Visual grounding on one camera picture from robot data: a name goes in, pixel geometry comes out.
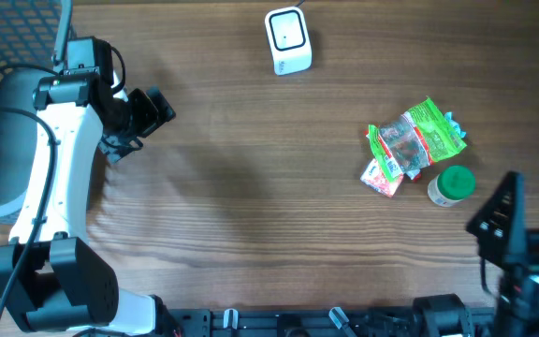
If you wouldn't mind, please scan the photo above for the green lid jar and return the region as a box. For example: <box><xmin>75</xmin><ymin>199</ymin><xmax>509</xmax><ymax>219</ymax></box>
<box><xmin>428</xmin><ymin>166</ymin><xmax>476</xmax><ymax>207</ymax></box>

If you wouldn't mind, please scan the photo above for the light blue snack packet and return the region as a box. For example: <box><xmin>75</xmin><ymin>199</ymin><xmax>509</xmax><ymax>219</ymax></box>
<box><xmin>444</xmin><ymin>111</ymin><xmax>466</xmax><ymax>139</ymax></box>

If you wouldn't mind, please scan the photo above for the green snack bag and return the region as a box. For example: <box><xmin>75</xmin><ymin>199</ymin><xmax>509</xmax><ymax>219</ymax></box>
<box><xmin>367</xmin><ymin>97</ymin><xmax>467</xmax><ymax>182</ymax></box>

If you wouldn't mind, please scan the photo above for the small red tissue pack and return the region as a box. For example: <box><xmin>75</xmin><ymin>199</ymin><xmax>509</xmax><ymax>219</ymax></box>
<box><xmin>360</xmin><ymin>158</ymin><xmax>404</xmax><ymax>198</ymax></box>

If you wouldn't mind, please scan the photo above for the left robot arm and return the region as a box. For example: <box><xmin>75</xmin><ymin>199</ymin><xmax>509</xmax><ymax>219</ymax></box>
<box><xmin>0</xmin><ymin>37</ymin><xmax>182</xmax><ymax>336</ymax></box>

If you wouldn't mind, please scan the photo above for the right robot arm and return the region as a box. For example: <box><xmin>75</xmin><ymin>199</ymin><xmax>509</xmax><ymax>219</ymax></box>
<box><xmin>413</xmin><ymin>171</ymin><xmax>539</xmax><ymax>336</ymax></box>

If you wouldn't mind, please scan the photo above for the white barcode scanner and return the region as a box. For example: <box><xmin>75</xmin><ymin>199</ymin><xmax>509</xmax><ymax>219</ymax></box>
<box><xmin>264</xmin><ymin>6</ymin><xmax>313</xmax><ymax>76</ymax></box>

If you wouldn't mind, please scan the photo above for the grey plastic mesh basket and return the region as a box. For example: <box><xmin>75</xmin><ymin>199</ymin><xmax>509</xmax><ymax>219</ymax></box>
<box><xmin>0</xmin><ymin>0</ymin><xmax>74</xmax><ymax>225</ymax></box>

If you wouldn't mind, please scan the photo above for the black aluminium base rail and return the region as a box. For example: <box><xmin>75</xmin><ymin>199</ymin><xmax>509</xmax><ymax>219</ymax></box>
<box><xmin>156</xmin><ymin>306</ymin><xmax>499</xmax><ymax>337</ymax></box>

